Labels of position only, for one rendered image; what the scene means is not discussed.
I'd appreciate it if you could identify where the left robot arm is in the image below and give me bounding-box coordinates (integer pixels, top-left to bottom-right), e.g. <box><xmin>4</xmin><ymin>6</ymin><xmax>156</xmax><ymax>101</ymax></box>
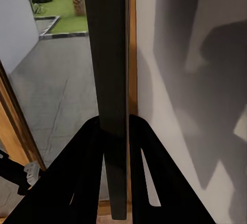
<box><xmin>0</xmin><ymin>150</ymin><xmax>44</xmax><ymax>196</ymax></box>

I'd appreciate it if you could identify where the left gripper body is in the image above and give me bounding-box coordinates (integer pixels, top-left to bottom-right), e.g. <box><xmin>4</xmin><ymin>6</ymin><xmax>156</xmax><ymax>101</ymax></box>
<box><xmin>4</xmin><ymin>163</ymin><xmax>31</xmax><ymax>195</ymax></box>

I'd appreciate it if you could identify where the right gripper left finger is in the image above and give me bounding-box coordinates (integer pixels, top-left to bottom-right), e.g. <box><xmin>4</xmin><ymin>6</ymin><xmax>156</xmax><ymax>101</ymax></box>
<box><xmin>3</xmin><ymin>116</ymin><xmax>104</xmax><ymax>224</ymax></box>

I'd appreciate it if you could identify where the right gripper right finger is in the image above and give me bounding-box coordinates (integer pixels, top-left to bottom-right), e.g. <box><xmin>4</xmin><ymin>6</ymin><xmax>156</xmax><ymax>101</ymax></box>
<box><xmin>129</xmin><ymin>114</ymin><xmax>216</xmax><ymax>224</ymax></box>

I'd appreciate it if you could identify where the poster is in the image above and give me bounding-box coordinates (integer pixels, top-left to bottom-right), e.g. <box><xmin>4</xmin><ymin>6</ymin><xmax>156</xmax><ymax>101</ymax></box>
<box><xmin>85</xmin><ymin>0</ymin><xmax>130</xmax><ymax>220</ymax></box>

